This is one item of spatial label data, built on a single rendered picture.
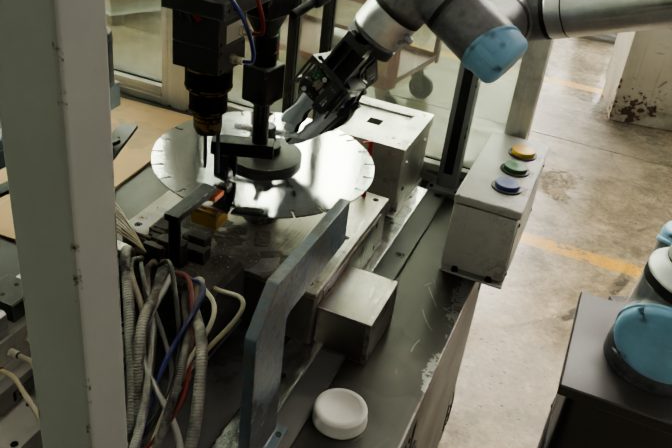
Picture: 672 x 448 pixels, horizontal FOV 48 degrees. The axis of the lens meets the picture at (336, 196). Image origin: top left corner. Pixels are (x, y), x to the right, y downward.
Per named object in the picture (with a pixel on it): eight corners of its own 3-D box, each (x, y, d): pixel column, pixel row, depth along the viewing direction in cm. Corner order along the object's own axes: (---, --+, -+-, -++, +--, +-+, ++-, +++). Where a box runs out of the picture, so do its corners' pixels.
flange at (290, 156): (222, 141, 115) (222, 127, 114) (293, 140, 118) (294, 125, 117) (232, 177, 106) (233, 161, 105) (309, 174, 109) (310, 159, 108)
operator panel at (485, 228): (477, 198, 150) (493, 130, 142) (531, 213, 147) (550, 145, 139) (438, 269, 127) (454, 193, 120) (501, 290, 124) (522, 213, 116)
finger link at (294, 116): (257, 132, 107) (295, 86, 103) (277, 125, 113) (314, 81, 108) (271, 148, 107) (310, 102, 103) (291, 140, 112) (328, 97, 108)
